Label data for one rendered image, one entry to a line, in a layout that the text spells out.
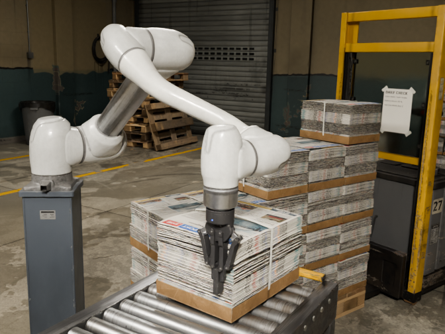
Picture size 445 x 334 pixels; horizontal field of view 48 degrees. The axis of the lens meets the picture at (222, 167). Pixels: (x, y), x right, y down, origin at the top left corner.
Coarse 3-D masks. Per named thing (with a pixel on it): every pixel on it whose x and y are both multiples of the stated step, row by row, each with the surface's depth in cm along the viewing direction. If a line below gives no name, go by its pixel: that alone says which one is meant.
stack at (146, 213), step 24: (192, 192) 260; (240, 192) 263; (312, 192) 267; (336, 192) 279; (144, 216) 231; (168, 216) 219; (312, 216) 269; (336, 216) 282; (144, 240) 233; (312, 240) 273; (336, 240) 287; (144, 264) 236; (336, 264) 290
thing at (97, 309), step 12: (156, 276) 164; (132, 288) 155; (144, 288) 156; (108, 300) 147; (120, 300) 147; (132, 300) 152; (84, 312) 140; (96, 312) 140; (60, 324) 133; (72, 324) 133; (84, 324) 135
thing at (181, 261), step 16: (160, 224) 146; (176, 224) 144; (192, 224) 145; (160, 240) 147; (176, 240) 143; (192, 240) 139; (256, 240) 139; (160, 256) 148; (176, 256) 144; (192, 256) 141; (240, 256) 133; (256, 256) 140; (160, 272) 150; (176, 272) 146; (192, 272) 141; (208, 272) 137; (240, 272) 135; (256, 272) 142; (192, 288) 142; (208, 288) 139; (224, 288) 135; (240, 288) 136; (256, 288) 143; (224, 304) 135
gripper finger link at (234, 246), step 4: (240, 236) 127; (236, 240) 125; (232, 244) 126; (236, 244) 126; (232, 248) 127; (236, 248) 128; (228, 252) 127; (232, 252) 127; (236, 252) 129; (228, 256) 128; (232, 256) 128; (228, 260) 128; (232, 260) 129; (228, 264) 128; (232, 264) 130; (228, 268) 128
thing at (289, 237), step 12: (240, 204) 167; (252, 204) 167; (252, 216) 155; (264, 216) 155; (276, 216) 156; (288, 216) 156; (300, 216) 158; (288, 228) 152; (300, 228) 159; (288, 240) 154; (300, 240) 160; (276, 252) 149; (288, 252) 155; (276, 264) 151; (288, 264) 158; (276, 276) 152
